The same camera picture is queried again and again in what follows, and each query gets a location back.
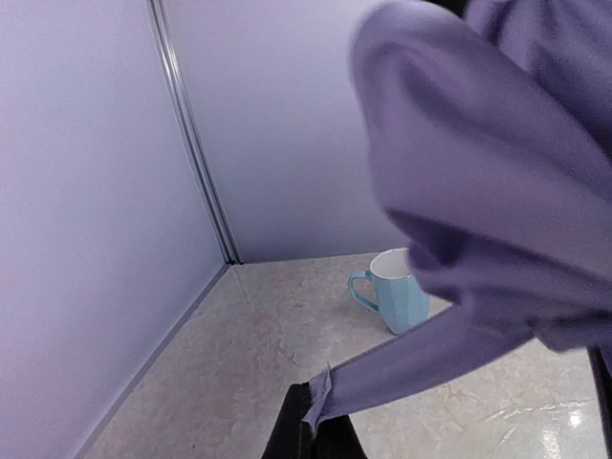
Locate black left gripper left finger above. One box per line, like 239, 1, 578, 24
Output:
261, 382, 366, 459

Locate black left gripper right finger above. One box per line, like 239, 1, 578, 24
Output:
588, 346, 612, 459

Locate lavender folding umbrella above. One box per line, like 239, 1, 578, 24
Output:
305, 1, 611, 427

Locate light blue mug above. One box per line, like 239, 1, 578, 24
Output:
347, 248, 429, 335

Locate right aluminium corner post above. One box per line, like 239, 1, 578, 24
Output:
146, 0, 243, 265

